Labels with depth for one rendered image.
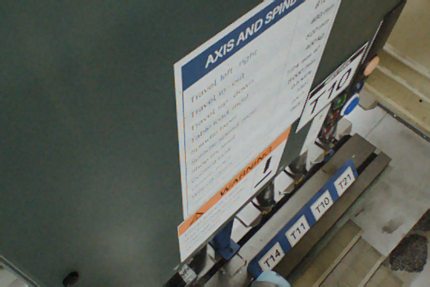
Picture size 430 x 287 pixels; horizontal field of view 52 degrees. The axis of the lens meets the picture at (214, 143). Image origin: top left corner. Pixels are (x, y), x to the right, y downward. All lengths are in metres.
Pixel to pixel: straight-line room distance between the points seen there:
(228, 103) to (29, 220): 0.14
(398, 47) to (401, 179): 0.44
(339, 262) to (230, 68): 1.26
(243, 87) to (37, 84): 0.16
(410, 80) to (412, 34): 0.17
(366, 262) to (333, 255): 0.12
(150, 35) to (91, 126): 0.05
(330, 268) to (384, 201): 0.31
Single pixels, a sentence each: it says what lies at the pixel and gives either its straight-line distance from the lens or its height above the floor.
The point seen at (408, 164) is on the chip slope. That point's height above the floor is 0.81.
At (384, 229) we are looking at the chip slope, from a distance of 1.59.
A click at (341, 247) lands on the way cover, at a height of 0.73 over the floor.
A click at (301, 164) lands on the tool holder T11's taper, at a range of 0.98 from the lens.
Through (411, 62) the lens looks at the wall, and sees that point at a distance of 1.49.
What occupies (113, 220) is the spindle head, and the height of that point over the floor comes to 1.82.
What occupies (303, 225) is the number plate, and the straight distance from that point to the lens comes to 1.26.
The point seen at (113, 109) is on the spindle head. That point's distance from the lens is 0.20.
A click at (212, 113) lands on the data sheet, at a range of 0.28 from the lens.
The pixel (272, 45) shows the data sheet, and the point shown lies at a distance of 0.29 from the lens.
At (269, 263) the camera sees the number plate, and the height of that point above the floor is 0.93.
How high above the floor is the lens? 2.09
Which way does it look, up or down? 59 degrees down
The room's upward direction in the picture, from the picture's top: 4 degrees clockwise
